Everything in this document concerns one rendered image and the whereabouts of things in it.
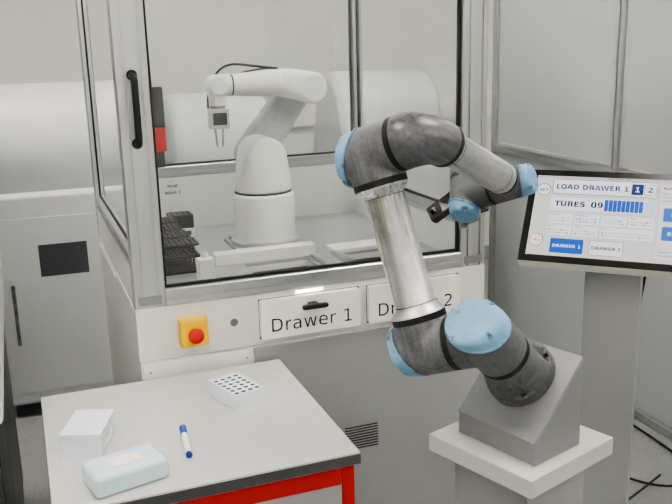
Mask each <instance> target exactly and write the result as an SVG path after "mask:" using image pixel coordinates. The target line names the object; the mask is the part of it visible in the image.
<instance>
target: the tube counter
mask: <svg viewBox="0 0 672 504"><path fill-rule="evenodd" d="M657 204H658V202H655V201H635V200H615V199H595V198H591V201H590V208H589V211H591V212H609V213H627V214H645V215H656V213H657Z"/></svg>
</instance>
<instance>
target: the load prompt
mask: <svg viewBox="0 0 672 504"><path fill-rule="evenodd" d="M659 185H660V183H649V182H625V181H601V180H577V179H554V182H553V188H552V193H553V194H573V195H594V196H615V197H636V198H656V199H658V195H659Z"/></svg>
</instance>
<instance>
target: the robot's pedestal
mask: <svg viewBox="0 0 672 504"><path fill-rule="evenodd" d="M429 450H431V451H433V452H435V453H437V454H439V455H441V456H443V457H445V458H447V459H449V460H451V461H453V462H455V504H582V500H583V480H584V469H586V468H588V467H590V466H592V465H593V464H595V463H597V462H599V461H600V460H602V459H604V458H606V457H607V456H609V455H611V454H612V451H613V437H611V436H608V435H605V434H603V433H600V432H598V431H595V430H592V429H590V428H587V427H585V426H582V425H580V438H579V445H577V446H575V447H573V448H571V449H569V450H567V451H565V452H563V453H561V454H559V455H557V456H555V457H553V458H551V459H549V460H547V461H545V462H543V463H541V464H539V465H537V466H535V467H534V466H532V465H530V464H528V463H526V462H524V461H522V460H519V459H517V458H515V457H513V456H511V455H509V454H507V453H505V452H502V451H500V450H498V449H496V448H494V447H492V446H490V445H487V444H485V443H483V442H481V441H479V440H477V439H475V438H472V437H470V436H468V435H466V434H464V433H462V432H460V431H459V421H457V422H455V423H453V424H450V425H448V426H446V427H444V428H441V429H439V430H437V431H434V432H432V433H430V434H429Z"/></svg>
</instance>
